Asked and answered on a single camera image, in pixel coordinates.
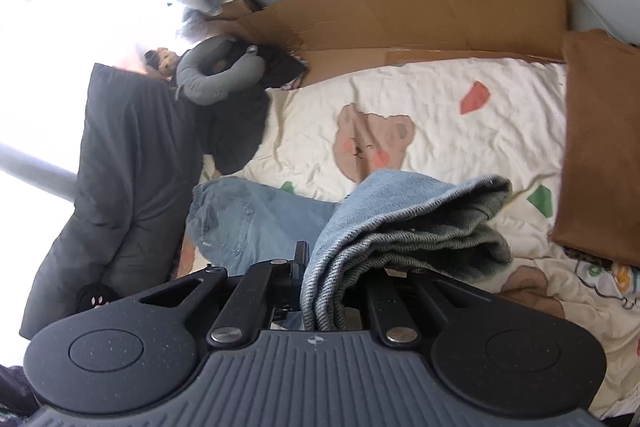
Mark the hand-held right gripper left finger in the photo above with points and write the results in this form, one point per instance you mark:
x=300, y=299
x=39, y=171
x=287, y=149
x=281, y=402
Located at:
x=295, y=277

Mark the brown cloth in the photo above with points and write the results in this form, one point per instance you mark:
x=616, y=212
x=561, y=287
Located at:
x=605, y=142

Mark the black garment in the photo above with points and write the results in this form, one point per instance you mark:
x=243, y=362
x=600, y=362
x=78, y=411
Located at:
x=240, y=127

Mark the grey metal rail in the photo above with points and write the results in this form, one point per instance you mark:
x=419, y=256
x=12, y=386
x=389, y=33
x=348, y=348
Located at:
x=35, y=172

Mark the cream printed blanket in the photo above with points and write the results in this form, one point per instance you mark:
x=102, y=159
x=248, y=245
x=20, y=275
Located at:
x=440, y=132

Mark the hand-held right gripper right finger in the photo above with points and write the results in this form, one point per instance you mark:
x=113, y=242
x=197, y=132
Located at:
x=395, y=307

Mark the black paw print slipper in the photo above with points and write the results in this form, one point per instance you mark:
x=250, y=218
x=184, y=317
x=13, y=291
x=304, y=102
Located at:
x=97, y=296

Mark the blue denim jeans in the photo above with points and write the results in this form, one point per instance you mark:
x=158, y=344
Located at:
x=400, y=212

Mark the small plush toy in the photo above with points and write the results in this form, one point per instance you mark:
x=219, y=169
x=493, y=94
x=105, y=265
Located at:
x=161, y=62

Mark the dark grey padded jacket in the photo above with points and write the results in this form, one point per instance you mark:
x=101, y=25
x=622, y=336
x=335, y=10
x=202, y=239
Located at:
x=120, y=167

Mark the grey neck pillow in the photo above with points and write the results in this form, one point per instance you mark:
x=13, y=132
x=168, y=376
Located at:
x=205, y=82

